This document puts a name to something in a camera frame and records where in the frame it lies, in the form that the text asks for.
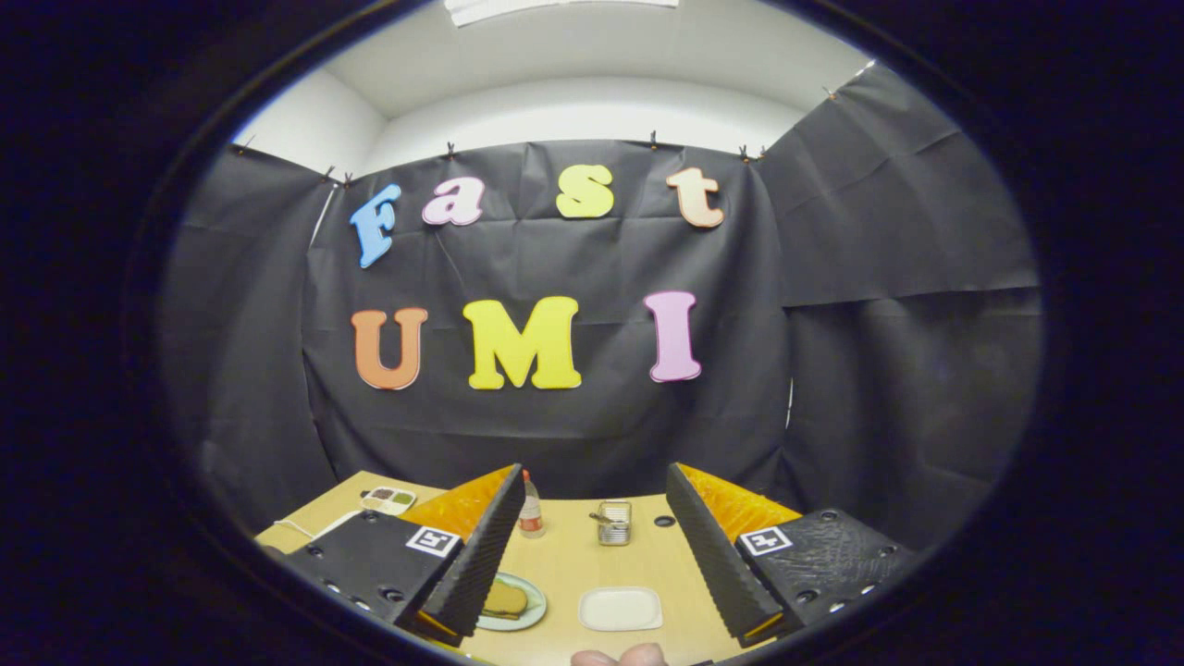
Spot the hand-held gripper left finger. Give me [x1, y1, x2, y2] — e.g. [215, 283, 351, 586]
[264, 462, 526, 647]

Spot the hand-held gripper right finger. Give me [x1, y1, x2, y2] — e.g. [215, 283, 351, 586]
[666, 462, 922, 648]

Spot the brown toast slice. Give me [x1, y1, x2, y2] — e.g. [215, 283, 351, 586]
[482, 581, 530, 620]

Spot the clear bottle with red cap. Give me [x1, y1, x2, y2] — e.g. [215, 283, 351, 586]
[518, 469, 547, 539]

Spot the light green round plate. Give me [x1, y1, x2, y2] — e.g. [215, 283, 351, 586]
[475, 572, 548, 633]

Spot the white divided condiment tray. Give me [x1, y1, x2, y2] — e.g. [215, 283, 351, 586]
[359, 486, 418, 517]

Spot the white square plate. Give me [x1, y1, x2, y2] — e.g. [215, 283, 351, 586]
[578, 586, 664, 633]

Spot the white toaster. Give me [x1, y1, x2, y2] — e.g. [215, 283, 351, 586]
[313, 509, 367, 543]

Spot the black backdrop cloth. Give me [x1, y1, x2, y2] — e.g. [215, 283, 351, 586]
[157, 60, 1046, 556]

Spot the ceiling light panel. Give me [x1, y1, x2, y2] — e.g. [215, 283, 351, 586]
[444, 0, 681, 27]

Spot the metal wire utensil holder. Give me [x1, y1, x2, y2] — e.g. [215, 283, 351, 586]
[588, 500, 634, 547]

